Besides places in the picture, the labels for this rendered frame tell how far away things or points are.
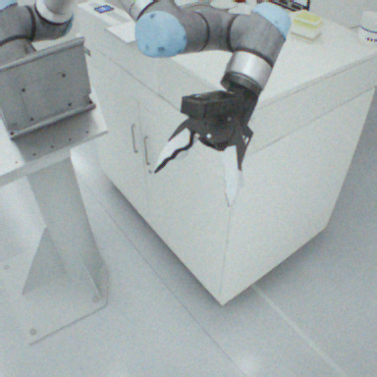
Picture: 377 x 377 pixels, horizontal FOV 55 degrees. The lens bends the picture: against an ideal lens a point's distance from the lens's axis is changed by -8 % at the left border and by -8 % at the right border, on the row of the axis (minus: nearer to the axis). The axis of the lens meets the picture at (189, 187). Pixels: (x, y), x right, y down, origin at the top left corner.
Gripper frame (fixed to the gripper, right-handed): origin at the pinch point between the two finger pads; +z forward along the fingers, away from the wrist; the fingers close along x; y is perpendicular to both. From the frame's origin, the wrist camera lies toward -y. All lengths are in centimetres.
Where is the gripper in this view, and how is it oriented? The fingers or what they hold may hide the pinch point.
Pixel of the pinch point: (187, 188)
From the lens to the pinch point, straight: 62.4
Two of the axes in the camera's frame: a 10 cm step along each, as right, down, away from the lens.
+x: -8.1, -3.6, 4.6
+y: 4.1, 2.1, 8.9
